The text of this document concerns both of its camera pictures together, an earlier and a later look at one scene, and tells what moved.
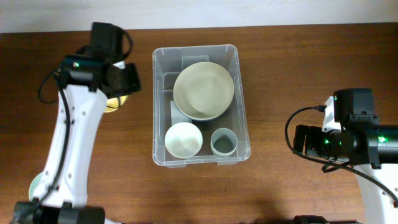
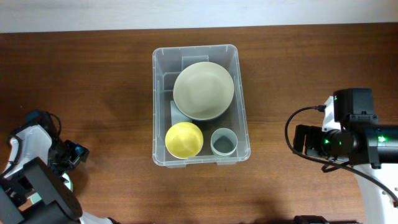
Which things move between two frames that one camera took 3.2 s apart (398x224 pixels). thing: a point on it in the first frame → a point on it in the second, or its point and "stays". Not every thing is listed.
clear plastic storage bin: [198, 108] stays
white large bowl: [203, 90] stays
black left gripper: [134, 81] → [79, 153]
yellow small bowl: [112, 104] → [184, 140]
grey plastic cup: [224, 142] stays
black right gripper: [313, 133] stays
